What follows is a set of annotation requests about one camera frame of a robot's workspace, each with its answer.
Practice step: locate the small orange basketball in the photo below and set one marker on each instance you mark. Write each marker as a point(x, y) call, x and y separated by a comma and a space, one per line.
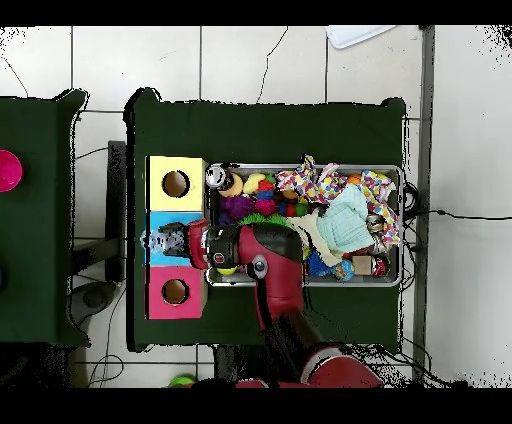
point(354, 179)

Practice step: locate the smooth yellow ball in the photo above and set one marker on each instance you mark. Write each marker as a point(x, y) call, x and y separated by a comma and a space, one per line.
point(226, 271)

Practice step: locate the pink bowl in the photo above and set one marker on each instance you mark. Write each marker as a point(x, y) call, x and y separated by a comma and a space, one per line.
point(8, 171)

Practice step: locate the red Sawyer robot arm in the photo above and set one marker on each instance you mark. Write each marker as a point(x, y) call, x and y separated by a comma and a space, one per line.
point(280, 264)

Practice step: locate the dark green side table cloth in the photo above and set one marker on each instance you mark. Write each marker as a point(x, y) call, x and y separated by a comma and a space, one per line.
point(36, 120)

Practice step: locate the mint waffle cloth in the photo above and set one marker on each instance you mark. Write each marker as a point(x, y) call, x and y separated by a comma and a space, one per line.
point(346, 224)

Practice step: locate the white tray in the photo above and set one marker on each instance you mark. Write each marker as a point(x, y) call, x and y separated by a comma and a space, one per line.
point(352, 36)

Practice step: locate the black and white can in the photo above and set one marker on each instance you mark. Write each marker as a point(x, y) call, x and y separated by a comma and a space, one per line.
point(216, 176)

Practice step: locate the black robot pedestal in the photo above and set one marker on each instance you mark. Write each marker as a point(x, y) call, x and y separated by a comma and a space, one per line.
point(232, 368)

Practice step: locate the green spiky toy with eyes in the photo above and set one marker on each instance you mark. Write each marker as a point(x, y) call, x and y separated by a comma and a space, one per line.
point(276, 219)

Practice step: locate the purple spiky ball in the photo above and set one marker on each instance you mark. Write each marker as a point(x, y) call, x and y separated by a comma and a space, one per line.
point(238, 207)

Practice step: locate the lime green bowl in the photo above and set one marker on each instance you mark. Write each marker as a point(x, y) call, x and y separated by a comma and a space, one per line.
point(180, 382)

